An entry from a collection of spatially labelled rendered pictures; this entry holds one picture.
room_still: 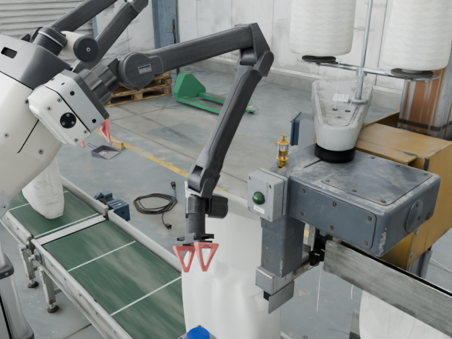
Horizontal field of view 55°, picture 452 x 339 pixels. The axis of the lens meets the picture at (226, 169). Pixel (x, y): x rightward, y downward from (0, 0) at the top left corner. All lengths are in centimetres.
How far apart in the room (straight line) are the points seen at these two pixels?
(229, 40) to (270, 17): 660
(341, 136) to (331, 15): 33
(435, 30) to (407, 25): 6
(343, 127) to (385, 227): 25
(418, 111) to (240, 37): 52
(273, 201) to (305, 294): 183
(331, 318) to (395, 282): 152
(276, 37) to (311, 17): 656
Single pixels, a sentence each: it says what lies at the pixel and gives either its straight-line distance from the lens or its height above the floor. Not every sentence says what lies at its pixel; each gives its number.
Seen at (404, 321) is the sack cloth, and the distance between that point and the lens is 113.
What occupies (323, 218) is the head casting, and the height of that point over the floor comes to 127.
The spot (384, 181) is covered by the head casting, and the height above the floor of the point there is 134.
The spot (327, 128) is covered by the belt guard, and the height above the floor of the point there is 141.
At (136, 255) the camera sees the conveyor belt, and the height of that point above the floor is 38.
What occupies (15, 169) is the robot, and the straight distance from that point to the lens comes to 119.
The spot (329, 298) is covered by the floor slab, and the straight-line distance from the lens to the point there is 271.
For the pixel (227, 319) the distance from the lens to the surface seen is 150.
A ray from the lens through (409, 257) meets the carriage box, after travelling 123.
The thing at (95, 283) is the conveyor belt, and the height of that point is 38.
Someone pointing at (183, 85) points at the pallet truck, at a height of 24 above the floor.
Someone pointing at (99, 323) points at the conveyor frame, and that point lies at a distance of 212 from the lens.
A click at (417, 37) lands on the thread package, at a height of 160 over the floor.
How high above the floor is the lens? 172
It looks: 24 degrees down
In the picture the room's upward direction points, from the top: straight up
